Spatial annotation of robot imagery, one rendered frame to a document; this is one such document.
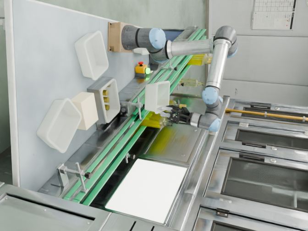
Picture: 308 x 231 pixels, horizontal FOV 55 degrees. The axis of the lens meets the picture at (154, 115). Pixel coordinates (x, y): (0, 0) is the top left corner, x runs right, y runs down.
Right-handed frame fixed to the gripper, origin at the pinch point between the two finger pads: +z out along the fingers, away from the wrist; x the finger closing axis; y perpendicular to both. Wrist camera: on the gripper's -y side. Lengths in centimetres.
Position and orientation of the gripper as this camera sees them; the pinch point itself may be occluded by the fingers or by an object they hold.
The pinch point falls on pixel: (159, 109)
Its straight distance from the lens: 171.3
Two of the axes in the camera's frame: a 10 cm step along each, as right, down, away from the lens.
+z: -9.1, -2.5, 3.2
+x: -1.6, 9.5, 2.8
